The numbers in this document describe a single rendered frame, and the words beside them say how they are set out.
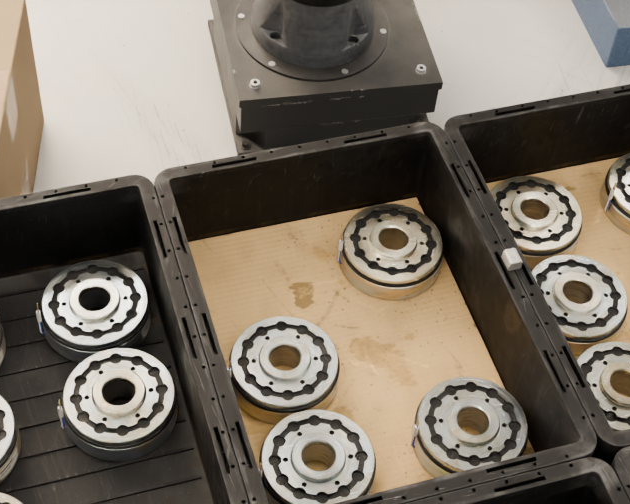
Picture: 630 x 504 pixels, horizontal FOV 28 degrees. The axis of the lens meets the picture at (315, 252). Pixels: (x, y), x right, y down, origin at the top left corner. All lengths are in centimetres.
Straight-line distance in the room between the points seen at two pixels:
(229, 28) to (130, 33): 20
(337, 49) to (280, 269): 34
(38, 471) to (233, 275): 28
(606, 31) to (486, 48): 16
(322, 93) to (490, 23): 36
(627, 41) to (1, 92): 82
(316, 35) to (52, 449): 60
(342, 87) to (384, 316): 36
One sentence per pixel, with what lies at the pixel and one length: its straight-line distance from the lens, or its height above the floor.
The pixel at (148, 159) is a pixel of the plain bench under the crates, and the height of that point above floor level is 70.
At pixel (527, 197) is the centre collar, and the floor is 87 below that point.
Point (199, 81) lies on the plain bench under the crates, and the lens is 164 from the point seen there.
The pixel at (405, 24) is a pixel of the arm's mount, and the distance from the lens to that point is 159.
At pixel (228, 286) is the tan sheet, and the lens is 126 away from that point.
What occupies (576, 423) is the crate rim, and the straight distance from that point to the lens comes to 109.
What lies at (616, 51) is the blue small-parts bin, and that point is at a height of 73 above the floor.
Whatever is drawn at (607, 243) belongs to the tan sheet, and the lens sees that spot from 135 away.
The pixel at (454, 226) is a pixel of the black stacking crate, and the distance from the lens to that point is 126.
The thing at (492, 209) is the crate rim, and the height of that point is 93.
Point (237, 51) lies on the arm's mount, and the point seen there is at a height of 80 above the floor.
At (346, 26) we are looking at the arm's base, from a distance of 149.
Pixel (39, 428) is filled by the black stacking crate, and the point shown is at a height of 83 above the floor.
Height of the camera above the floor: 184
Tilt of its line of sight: 51 degrees down
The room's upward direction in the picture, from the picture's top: 6 degrees clockwise
